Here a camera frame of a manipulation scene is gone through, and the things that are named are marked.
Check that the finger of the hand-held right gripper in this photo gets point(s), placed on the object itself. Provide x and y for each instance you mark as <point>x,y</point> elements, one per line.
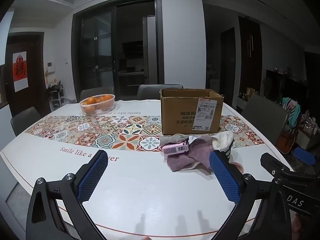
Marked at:
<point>303,156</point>
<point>272,166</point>

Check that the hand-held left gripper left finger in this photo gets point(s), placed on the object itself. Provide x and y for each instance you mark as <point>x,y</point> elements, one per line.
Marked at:
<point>92,175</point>

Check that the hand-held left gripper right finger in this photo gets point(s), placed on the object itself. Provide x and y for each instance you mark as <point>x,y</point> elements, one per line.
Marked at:
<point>225,177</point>

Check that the purple fuzzy sock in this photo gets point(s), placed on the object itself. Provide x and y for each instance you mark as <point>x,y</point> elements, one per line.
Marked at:
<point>186,153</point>

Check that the brown cardboard box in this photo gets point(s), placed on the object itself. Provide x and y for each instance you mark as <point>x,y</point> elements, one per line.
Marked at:
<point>182,115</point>

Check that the white fuzzy sock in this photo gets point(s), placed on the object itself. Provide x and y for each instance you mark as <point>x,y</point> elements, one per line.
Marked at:
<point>223,140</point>

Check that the teal patterned garment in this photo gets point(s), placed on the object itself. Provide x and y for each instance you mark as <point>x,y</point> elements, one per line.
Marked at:
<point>292,112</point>

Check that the grey dining chair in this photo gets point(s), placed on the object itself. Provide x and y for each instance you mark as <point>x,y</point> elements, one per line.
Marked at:
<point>23,121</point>
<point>265,120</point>
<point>150,92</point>
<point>96,93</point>

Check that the pink tissue packet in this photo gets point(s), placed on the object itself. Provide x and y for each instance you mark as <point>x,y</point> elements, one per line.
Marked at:
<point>175,148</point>

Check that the grey fuzzy cloth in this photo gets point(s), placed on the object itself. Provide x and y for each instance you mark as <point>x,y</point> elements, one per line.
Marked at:
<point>173,138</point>

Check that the clear plastic basket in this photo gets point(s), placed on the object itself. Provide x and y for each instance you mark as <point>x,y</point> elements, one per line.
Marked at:
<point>100,108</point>

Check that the dark low sideboard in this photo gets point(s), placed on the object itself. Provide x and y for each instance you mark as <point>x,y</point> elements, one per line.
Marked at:
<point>287,87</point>

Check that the pile of oranges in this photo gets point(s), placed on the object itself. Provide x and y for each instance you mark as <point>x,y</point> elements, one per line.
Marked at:
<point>91,101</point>

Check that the small storage shelf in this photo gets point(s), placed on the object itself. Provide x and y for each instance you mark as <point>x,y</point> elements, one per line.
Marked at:
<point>56,97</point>

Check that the dark tall cabinet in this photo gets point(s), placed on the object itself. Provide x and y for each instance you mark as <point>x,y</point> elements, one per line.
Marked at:
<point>250,57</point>

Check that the dark wooden door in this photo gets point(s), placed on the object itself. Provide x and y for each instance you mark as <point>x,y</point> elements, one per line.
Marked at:
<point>35,75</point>

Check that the dark framed sliding glass door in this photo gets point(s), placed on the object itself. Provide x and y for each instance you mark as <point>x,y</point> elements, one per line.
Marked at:
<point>100,50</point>

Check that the red and white door poster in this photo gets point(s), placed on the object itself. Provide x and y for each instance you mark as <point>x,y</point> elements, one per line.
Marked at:
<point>19,71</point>

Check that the white wall intercom panel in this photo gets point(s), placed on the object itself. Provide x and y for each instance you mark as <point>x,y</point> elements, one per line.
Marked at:
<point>51,67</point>

